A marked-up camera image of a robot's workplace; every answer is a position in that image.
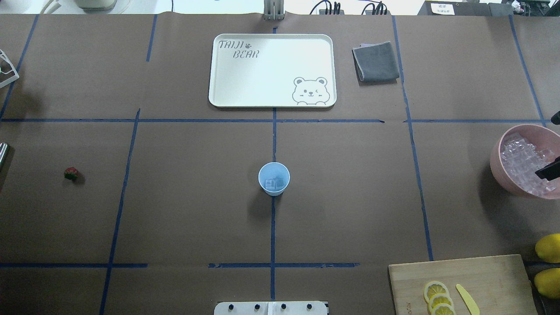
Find grey metal post bracket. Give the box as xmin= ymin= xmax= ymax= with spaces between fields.
xmin=263 ymin=0 xmax=285 ymax=21

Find white wire cup rack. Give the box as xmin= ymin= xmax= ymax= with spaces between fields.
xmin=0 ymin=50 xmax=20 ymax=88

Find grey folded cloth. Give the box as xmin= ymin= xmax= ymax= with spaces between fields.
xmin=352 ymin=41 xmax=400 ymax=83

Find light blue plastic cup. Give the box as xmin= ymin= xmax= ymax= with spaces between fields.
xmin=258 ymin=162 xmax=291 ymax=196

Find red strawberry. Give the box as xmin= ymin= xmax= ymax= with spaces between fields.
xmin=63 ymin=167 xmax=79 ymax=181

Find black cable connectors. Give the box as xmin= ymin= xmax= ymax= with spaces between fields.
xmin=309 ymin=0 xmax=344 ymax=15
xmin=361 ymin=0 xmax=389 ymax=15

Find black box with label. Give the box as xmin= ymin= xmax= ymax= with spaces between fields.
xmin=417 ymin=0 xmax=491 ymax=17

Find clear ice cubes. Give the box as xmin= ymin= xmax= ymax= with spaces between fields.
xmin=500 ymin=133 xmax=559 ymax=196

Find lemon slice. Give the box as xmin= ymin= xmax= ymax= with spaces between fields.
xmin=430 ymin=303 xmax=456 ymax=315
xmin=423 ymin=280 xmax=450 ymax=303
xmin=427 ymin=294 xmax=454 ymax=314

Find yellow lemon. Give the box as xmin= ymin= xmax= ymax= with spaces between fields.
xmin=535 ymin=233 xmax=560 ymax=263
xmin=534 ymin=268 xmax=560 ymax=299

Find cream bear serving tray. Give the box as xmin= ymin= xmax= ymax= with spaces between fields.
xmin=208 ymin=34 xmax=337 ymax=108

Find yellow plastic knife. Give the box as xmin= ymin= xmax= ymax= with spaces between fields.
xmin=455 ymin=283 xmax=481 ymax=315

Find wooden cutting board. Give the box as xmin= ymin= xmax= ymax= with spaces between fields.
xmin=388 ymin=255 xmax=537 ymax=315

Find steel muddler with black tip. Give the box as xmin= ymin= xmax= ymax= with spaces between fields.
xmin=0 ymin=142 xmax=10 ymax=170

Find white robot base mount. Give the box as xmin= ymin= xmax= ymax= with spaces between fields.
xmin=213 ymin=301 xmax=329 ymax=315

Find pink bowl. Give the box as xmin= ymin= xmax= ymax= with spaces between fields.
xmin=490 ymin=124 xmax=559 ymax=200

